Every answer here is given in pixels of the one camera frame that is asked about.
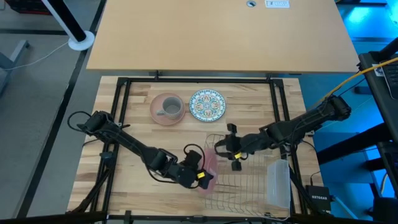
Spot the wooden desk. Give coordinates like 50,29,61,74
86,0,361,74

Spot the white floor cable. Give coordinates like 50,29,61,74
6,40,71,71

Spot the black clamp knob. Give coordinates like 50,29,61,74
99,151,118,166

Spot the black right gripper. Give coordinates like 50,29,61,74
226,123,251,172

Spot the clear plastic cutlery holder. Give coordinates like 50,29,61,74
266,159,292,209

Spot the black aluminium table frame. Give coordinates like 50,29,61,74
67,76,315,224

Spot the black storage crate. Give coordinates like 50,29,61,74
4,0,52,16

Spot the grey desk leg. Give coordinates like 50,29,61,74
0,39,30,94

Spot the dark pink plate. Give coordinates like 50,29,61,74
197,148,219,196

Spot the white power outlet panel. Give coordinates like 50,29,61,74
264,0,290,9

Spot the grey wire dish rack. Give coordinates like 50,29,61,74
203,133,292,218

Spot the light pink plate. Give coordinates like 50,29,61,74
149,92,187,126

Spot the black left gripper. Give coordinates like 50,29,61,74
170,161,216,190

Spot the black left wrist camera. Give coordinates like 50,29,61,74
183,150,203,170

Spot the black Netgear switch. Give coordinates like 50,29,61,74
305,185,332,212

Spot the colourful patterned plate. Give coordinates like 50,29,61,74
188,89,226,123

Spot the black equipment cart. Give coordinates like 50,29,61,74
357,37,398,147

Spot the grey speckled mug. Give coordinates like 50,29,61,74
156,96,187,121

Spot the yellow cable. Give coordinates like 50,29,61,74
307,57,398,110

